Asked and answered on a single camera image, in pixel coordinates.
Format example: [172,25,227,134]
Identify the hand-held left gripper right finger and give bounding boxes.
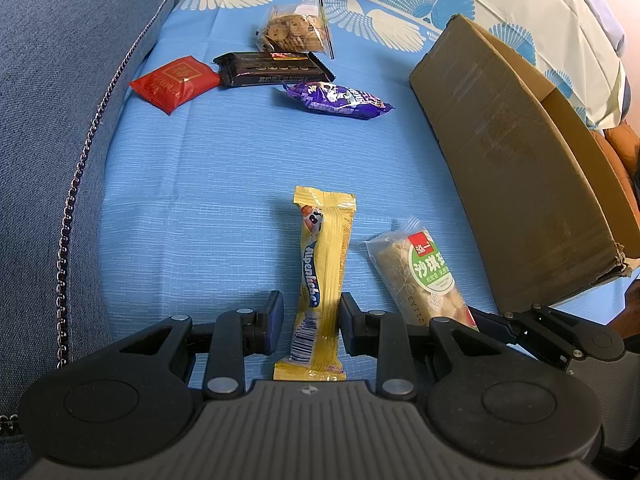
[339,292,507,401]

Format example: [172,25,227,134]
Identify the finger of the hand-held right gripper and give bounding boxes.
[470,304,591,372]

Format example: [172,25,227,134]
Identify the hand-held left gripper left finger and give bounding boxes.
[111,290,286,401]

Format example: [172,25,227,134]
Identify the yellow candy stick packet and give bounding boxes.
[272,186,358,383]

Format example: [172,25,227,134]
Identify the green label snack packet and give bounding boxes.
[364,217,481,333]

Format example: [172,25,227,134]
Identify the cardboard box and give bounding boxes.
[409,14,632,313]

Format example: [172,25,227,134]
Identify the purple snack packet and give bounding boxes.
[284,81,395,121]

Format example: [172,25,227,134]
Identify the black snack packet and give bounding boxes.
[212,51,335,87]

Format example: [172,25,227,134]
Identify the red snack packet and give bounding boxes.
[129,55,221,116]

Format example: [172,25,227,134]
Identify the clear bag of cookies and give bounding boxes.
[257,0,335,58]

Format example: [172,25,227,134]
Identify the blue cream fan-print sheet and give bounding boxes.
[60,0,626,391]

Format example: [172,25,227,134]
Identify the orange cushion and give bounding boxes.
[587,122,640,181]

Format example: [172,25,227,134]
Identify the blue denim sofa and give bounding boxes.
[0,0,193,461]

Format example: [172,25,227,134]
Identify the pale blue cloth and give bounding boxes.
[582,0,628,56]

